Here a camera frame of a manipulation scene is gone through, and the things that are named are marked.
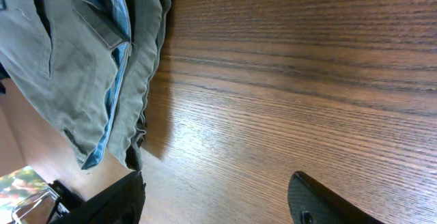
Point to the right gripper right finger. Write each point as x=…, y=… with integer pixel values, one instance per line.
x=310, y=202

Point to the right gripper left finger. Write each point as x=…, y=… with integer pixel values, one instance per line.
x=121, y=203

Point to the khaki shorts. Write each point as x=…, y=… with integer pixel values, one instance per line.
x=86, y=66

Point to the metal frame chair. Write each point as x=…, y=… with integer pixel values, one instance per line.
x=46, y=206

